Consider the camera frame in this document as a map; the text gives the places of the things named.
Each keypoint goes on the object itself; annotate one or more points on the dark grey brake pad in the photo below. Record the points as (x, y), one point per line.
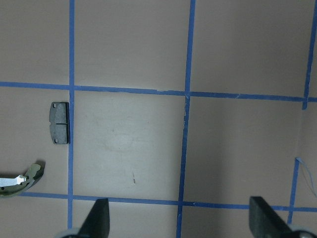
(59, 122)

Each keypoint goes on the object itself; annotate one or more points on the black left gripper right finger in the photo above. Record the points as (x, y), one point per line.
(264, 222)

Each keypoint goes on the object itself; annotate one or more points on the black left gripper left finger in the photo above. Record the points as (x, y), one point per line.
(97, 223)

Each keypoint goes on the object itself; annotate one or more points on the olive green brake shoe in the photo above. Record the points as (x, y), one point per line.
(16, 185)

